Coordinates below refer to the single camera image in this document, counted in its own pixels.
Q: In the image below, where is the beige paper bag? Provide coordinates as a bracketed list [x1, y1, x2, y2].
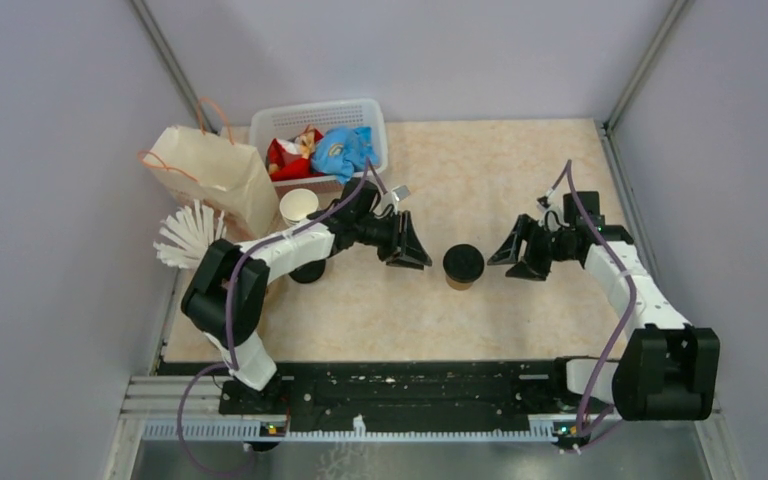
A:
[137, 113, 279, 241]

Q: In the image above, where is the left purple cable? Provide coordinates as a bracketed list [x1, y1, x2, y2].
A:
[175, 158, 389, 477]

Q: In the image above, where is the black lid stack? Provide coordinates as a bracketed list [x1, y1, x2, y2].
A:
[289, 259, 327, 284]

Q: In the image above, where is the black cup lid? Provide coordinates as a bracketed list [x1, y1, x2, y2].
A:
[443, 244, 485, 280]

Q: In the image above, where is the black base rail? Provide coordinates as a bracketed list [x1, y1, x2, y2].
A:
[218, 359, 624, 436]

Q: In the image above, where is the stack of paper cups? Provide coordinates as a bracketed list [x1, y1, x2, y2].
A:
[279, 188, 320, 227]

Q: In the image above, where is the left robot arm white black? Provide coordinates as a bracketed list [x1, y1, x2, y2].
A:
[180, 178, 433, 414]

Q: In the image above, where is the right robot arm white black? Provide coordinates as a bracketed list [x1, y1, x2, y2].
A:
[487, 191, 721, 421]

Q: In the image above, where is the brown paper coffee cup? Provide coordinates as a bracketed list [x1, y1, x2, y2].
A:
[446, 276, 476, 291]

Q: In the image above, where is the white wrapped straws bundle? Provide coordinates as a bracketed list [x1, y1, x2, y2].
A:
[153, 200, 227, 270]

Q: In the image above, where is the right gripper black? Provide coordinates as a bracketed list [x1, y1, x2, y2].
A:
[487, 214, 575, 281]

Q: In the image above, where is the brown pulp cup carrier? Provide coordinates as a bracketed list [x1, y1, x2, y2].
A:
[256, 277, 285, 337]

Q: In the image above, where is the red cloth toy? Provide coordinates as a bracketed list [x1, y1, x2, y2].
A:
[267, 126, 324, 182]

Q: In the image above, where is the blue cloth toy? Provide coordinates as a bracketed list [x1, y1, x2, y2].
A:
[311, 126, 380, 185]

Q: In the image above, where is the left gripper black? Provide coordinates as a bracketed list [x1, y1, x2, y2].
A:
[354, 209, 432, 269]

